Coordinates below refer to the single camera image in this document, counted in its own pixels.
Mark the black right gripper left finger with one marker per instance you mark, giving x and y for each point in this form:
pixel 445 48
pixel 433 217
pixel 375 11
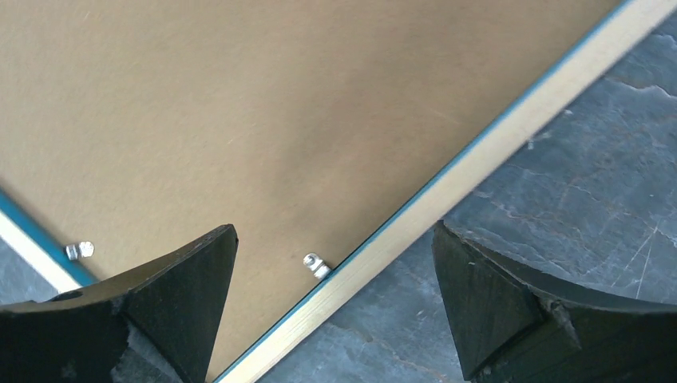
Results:
pixel 167 311

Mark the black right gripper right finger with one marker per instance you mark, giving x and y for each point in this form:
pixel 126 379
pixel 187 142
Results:
pixel 513 323

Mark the brown frame backing board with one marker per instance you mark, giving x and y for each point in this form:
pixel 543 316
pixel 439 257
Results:
pixel 264 132

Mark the blue wooden picture frame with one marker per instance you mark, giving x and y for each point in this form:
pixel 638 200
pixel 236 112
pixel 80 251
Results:
pixel 449 174

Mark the silver frame retaining clip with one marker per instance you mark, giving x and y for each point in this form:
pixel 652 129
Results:
pixel 79 250
pixel 317 266

